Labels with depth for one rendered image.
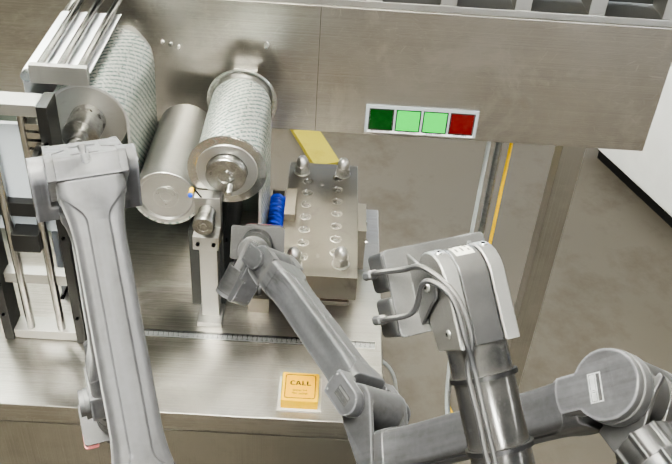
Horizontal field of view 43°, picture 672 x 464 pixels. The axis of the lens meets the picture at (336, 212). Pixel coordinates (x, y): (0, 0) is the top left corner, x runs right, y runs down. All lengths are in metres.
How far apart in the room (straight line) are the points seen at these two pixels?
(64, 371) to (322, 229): 0.59
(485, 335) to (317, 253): 1.13
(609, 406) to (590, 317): 2.37
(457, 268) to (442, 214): 2.99
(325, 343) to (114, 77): 0.64
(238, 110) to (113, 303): 0.90
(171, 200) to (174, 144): 0.12
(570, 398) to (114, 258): 0.50
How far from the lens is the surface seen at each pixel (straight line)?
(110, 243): 0.82
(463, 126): 1.92
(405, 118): 1.90
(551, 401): 1.00
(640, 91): 1.97
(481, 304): 0.64
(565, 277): 3.44
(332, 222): 1.83
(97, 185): 0.82
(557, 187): 2.26
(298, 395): 1.62
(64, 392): 1.70
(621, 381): 0.94
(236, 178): 1.58
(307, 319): 1.33
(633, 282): 3.52
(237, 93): 1.71
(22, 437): 1.82
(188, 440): 1.74
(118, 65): 1.64
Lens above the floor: 2.16
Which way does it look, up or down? 37 degrees down
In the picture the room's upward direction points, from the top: 4 degrees clockwise
